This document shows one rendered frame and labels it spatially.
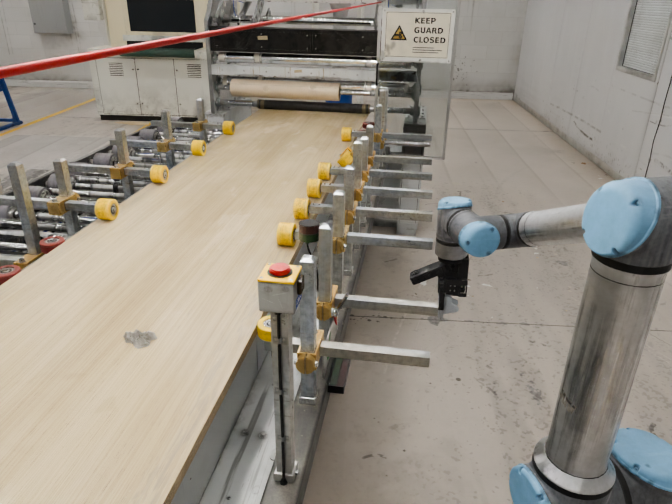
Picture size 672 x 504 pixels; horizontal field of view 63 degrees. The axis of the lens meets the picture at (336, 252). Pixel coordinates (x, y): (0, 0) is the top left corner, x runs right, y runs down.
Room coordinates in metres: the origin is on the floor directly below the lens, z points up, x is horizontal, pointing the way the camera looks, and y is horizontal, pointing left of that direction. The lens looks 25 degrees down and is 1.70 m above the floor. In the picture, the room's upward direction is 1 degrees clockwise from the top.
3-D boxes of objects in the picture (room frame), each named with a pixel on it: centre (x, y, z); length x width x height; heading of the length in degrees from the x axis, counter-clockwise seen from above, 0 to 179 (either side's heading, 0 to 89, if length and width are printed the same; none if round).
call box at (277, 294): (0.92, 0.10, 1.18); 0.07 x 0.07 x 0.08; 82
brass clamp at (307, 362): (1.20, 0.06, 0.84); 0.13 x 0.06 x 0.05; 172
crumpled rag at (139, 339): (1.15, 0.49, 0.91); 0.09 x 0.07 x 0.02; 60
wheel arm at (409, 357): (1.20, -0.03, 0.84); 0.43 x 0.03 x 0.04; 82
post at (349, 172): (1.92, -0.04, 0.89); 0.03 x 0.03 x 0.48; 82
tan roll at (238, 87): (4.08, 0.19, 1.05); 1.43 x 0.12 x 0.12; 82
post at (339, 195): (1.67, -0.01, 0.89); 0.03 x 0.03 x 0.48; 82
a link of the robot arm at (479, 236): (1.30, -0.36, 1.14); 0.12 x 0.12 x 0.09; 14
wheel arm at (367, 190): (2.19, -0.15, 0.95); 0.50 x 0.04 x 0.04; 82
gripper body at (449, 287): (1.41, -0.34, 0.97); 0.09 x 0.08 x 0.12; 81
